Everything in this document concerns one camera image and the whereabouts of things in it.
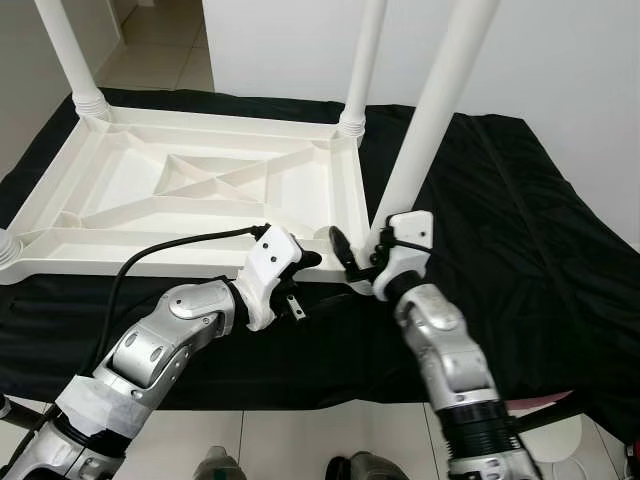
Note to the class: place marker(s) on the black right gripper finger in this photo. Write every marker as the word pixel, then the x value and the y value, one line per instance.
pixel 342 246

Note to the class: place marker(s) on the white plastic table leg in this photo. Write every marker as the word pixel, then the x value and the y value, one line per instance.
pixel 65 55
pixel 8 250
pixel 365 60
pixel 440 100

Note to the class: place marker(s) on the white plastic table top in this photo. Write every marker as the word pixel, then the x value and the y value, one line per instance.
pixel 110 180

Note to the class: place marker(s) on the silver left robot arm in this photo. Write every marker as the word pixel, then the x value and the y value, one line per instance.
pixel 150 350

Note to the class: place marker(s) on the grey right robot leg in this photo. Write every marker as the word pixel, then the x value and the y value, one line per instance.
pixel 370 468

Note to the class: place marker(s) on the grey robot leg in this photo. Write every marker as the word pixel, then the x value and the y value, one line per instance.
pixel 370 468
pixel 220 465

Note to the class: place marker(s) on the grey left robot leg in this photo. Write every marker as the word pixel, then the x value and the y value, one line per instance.
pixel 220 465

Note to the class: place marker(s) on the black table cloth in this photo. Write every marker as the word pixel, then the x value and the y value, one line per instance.
pixel 560 250

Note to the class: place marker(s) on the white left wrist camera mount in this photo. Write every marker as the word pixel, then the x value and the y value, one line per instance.
pixel 270 265

